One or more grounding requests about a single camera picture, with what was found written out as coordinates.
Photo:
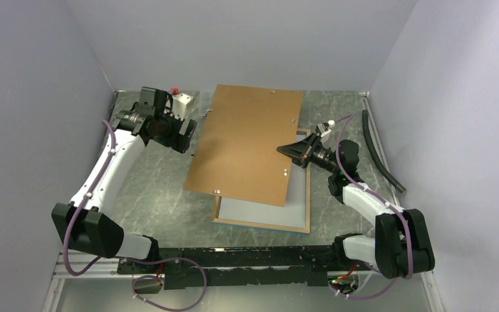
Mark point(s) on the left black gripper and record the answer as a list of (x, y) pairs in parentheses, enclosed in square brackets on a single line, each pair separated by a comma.
[(178, 142)]

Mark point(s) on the aluminium rail frame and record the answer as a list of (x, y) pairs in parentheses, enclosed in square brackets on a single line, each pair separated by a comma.
[(98, 287)]

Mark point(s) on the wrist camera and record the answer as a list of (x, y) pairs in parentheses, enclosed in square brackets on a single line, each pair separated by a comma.
[(182, 103), (324, 129)]

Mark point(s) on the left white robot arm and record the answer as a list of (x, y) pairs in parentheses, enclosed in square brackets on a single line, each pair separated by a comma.
[(82, 223)]

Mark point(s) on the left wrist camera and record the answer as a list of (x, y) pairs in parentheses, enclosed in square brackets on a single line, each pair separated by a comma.
[(182, 103)]

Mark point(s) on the black mounting base bar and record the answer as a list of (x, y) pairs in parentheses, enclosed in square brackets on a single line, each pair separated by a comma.
[(312, 266)]

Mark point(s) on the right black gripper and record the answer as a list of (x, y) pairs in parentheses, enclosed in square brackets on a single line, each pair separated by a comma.
[(301, 151)]

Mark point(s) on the wooden picture frame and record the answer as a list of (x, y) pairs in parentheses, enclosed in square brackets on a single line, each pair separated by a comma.
[(307, 202)]

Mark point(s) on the brown frame backing board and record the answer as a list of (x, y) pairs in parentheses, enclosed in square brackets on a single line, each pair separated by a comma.
[(236, 155)]

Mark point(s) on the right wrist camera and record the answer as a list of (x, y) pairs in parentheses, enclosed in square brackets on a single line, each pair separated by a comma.
[(324, 129)]

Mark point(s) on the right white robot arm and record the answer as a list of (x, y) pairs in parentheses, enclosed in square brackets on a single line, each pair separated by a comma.
[(400, 246)]

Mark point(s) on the clear plastic organizer box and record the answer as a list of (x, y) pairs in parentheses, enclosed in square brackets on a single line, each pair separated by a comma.
[(205, 100)]

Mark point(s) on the hot air balloon photo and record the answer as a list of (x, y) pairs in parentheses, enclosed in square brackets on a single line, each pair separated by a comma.
[(266, 211)]

